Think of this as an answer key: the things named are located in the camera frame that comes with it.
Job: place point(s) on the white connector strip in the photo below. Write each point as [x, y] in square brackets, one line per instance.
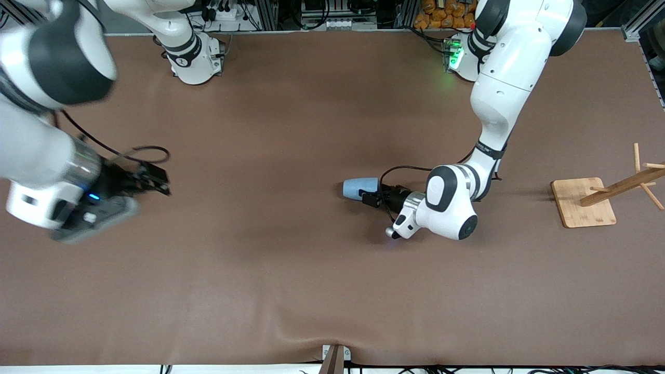
[348, 24]

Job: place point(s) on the white power strip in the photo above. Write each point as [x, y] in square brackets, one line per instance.
[231, 13]

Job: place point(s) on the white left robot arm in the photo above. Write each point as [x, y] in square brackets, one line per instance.
[509, 67]

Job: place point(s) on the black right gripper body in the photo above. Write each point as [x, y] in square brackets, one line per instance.
[118, 183]

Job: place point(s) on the brown table cover mat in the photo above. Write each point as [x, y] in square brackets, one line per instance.
[311, 285]

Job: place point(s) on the grey metal table bracket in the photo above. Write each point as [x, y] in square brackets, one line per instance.
[335, 358]

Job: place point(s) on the light blue plastic cup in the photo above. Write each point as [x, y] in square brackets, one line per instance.
[358, 188]

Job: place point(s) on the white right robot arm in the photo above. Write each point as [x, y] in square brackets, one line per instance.
[31, 145]

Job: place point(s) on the orange snack bag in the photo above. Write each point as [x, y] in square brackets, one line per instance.
[441, 15]

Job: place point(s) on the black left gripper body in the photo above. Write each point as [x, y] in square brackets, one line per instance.
[396, 199]

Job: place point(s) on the wooden cup rack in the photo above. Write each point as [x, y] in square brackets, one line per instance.
[584, 208]

